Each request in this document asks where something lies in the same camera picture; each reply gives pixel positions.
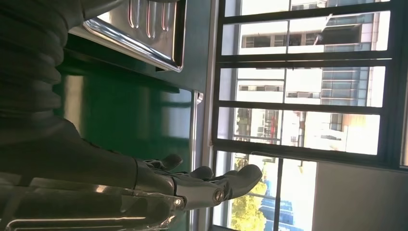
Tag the green conveyor belt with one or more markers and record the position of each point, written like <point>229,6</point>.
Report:
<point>127,121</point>

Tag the black window frame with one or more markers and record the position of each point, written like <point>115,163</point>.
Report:
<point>302,62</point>

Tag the white scale with steel pan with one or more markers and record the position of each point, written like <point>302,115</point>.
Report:
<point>140,32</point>

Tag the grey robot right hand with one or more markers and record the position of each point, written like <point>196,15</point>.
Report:
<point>79,178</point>

